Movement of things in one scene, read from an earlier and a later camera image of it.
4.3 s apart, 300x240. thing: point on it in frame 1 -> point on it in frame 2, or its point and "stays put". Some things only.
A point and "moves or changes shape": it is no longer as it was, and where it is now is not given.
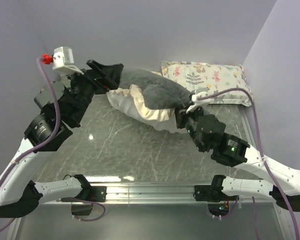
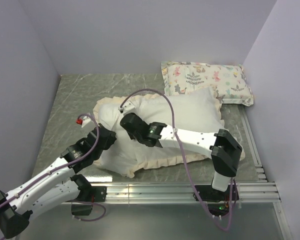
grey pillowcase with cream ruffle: (156, 96) -> (198, 109)
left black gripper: (114, 72) -> (111, 139)
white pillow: (123, 103) moves or changes shape
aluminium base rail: (168, 192) stays put
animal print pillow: (204, 79) stays put
